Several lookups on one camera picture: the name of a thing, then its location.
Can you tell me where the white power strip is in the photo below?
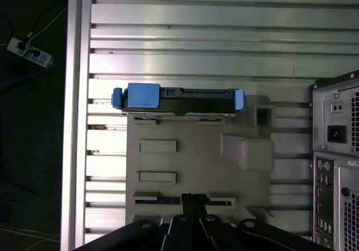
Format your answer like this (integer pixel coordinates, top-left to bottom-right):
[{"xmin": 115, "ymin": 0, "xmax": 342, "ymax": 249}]
[{"xmin": 6, "ymin": 36, "xmax": 54, "ymax": 68}]

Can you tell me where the blue cable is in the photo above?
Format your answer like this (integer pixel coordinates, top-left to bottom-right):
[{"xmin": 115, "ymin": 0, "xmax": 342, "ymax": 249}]
[{"xmin": 0, "ymin": 60, "xmax": 66, "ymax": 94}]

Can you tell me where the thin white floor cable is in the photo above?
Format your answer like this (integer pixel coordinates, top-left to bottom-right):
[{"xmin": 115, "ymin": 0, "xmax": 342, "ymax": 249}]
[{"xmin": 0, "ymin": 224, "xmax": 61, "ymax": 245}]

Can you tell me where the hard disk in blue carrier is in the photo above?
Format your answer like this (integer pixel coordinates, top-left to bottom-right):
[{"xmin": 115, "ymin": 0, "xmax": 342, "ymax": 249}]
[{"xmin": 111, "ymin": 83, "xmax": 246, "ymax": 117}]

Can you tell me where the grey parts rack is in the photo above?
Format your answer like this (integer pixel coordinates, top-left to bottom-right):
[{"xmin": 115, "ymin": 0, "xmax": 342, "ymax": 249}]
[{"xmin": 125, "ymin": 94, "xmax": 277, "ymax": 227}]

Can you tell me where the aluminium table frame rail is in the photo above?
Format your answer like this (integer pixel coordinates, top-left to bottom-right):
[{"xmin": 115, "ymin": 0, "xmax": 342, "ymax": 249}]
[{"xmin": 59, "ymin": 0, "xmax": 93, "ymax": 251}]

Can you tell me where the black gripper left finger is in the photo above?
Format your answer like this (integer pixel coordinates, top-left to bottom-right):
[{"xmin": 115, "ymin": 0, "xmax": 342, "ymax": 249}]
[{"xmin": 72, "ymin": 193, "xmax": 197, "ymax": 251}]

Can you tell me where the silver PC case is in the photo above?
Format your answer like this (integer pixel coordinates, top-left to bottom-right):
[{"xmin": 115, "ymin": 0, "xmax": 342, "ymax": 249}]
[{"xmin": 309, "ymin": 70, "xmax": 359, "ymax": 251}]

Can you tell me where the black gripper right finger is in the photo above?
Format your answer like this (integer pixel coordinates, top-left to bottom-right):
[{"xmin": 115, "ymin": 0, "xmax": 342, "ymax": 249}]
[{"xmin": 192, "ymin": 194, "xmax": 334, "ymax": 251}]

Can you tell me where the black cable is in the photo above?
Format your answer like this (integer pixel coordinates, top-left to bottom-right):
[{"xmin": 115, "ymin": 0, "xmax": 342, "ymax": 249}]
[{"xmin": 25, "ymin": 5, "xmax": 61, "ymax": 40}]

